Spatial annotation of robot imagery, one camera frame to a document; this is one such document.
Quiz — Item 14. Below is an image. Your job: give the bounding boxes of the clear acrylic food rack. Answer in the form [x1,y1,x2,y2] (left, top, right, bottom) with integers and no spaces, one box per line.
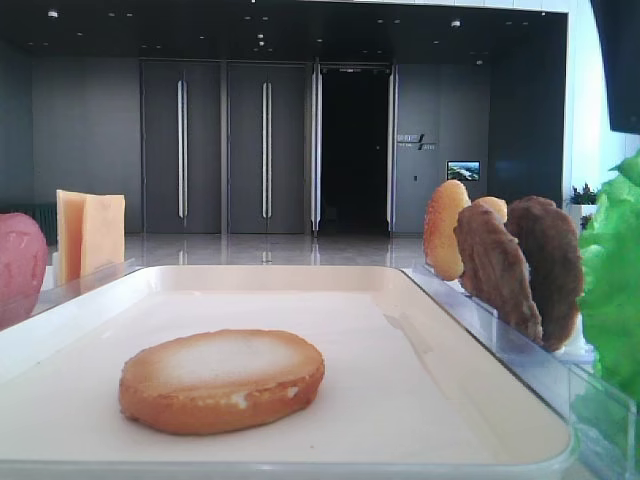
[404,264,639,479]

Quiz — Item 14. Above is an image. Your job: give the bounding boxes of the grey double door right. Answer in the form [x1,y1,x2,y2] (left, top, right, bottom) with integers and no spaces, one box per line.
[228,64,305,234]

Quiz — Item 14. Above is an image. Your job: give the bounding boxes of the black wall monitor corner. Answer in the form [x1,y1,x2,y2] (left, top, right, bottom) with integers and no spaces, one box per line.
[590,0,640,134]

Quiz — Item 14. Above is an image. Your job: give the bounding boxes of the grey double door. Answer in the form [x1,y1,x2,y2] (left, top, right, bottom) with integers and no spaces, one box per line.
[228,64,305,234]
[141,61,221,234]

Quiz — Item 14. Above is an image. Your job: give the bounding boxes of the front yellow cheese slice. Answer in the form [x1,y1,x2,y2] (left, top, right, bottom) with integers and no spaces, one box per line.
[80,195,125,276]

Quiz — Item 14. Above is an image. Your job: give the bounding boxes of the yellow cheese slice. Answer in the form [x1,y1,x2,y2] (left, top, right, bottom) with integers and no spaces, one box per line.
[56,190,97,284]
[80,195,125,276]

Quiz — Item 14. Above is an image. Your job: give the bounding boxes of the rear yellow cheese slice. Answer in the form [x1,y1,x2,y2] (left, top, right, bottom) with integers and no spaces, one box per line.
[56,190,97,284]

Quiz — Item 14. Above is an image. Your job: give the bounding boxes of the clear acrylic left rack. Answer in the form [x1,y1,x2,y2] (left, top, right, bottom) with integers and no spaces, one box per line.
[31,252,141,316]

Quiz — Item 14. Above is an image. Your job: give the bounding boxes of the white plastic tray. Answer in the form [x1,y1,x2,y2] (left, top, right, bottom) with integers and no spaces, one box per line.
[1,266,577,479]

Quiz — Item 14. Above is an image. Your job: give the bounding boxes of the grey double door left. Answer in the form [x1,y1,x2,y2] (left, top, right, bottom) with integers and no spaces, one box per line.
[141,61,221,234]

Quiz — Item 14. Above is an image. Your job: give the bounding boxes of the rear brown meat patty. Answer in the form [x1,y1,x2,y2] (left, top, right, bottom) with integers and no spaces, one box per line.
[506,196,584,351]

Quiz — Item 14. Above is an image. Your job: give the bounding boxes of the front brown meat patty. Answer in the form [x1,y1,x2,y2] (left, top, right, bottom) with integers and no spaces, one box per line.
[454,203,543,345]

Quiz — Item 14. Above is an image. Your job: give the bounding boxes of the brown meat patty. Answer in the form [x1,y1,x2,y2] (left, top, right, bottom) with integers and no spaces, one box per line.
[454,203,543,345]
[506,196,584,351]

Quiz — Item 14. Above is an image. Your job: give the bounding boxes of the potted plants in planter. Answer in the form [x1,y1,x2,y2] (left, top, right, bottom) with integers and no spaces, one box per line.
[568,183,597,233]

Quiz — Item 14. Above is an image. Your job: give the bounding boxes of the green lettuce leaf in rack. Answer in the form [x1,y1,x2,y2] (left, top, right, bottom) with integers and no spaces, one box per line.
[579,154,639,400]

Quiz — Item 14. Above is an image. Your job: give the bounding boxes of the small wall display screen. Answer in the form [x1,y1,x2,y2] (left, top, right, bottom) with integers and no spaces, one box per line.
[447,161,481,182]

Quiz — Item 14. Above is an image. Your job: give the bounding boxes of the bun slice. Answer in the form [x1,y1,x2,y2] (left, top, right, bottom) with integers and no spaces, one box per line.
[423,180,471,281]
[119,329,325,435]
[473,196,508,224]

